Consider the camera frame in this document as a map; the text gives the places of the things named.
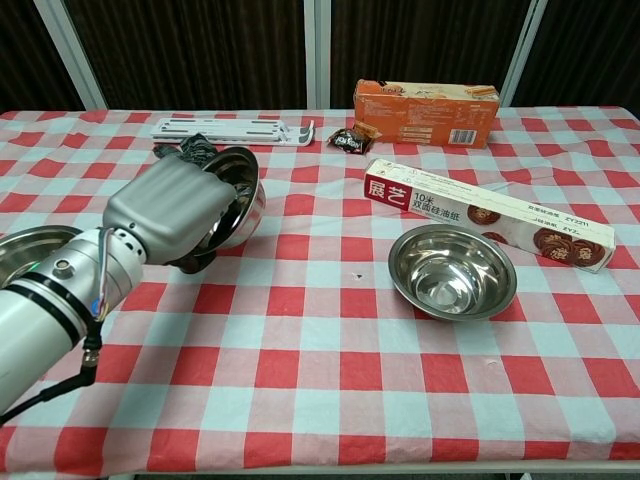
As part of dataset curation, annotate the white baking paper box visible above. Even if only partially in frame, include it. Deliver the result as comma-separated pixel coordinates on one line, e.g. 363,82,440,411
363,158,617,275

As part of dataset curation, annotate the dark brown partition panel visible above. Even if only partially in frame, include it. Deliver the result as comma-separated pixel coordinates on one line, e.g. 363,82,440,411
0,0,86,115
329,0,534,109
64,0,307,111
512,0,640,109

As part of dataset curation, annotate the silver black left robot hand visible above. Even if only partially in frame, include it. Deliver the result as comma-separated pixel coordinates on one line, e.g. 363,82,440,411
102,157,252,275

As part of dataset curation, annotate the orange biscuit box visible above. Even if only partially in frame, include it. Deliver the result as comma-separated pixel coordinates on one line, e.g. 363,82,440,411
352,78,501,150

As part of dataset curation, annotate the steel bowl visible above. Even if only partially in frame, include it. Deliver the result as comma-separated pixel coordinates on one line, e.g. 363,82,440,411
0,224,84,291
388,222,519,322
193,146,268,259

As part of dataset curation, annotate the red white checkered tablecloth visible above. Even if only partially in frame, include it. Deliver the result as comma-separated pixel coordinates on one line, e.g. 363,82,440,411
0,105,640,474

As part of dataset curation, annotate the dark brown snack packet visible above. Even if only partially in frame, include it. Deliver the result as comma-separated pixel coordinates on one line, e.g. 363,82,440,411
327,121,382,156

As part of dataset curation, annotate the grey partition frame post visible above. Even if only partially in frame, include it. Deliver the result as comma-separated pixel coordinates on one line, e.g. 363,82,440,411
303,0,334,110
498,0,550,108
33,0,109,112

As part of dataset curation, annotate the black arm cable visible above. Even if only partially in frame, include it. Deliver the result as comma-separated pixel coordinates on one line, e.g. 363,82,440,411
0,319,104,426

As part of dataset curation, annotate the white folding stand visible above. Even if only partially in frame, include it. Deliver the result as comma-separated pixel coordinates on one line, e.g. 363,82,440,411
149,117,317,150

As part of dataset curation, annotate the black knit glove orange cuff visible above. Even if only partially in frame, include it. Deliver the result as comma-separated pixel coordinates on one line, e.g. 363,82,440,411
152,132,217,166

